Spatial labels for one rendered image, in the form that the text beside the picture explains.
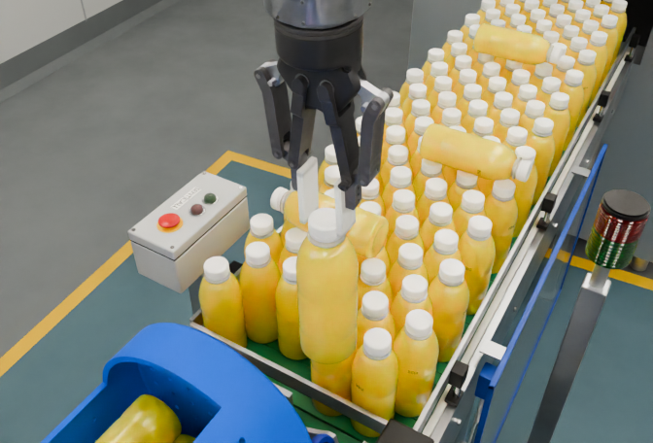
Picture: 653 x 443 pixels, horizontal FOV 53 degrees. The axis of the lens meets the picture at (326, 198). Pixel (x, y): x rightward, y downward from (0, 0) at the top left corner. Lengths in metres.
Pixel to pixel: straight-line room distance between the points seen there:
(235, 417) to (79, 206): 2.40
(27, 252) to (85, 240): 0.23
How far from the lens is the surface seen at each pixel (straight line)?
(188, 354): 0.76
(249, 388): 0.75
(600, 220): 0.99
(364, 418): 1.02
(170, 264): 1.11
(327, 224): 0.68
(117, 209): 3.00
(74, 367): 2.43
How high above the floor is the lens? 1.82
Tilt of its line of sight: 39 degrees down
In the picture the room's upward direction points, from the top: straight up
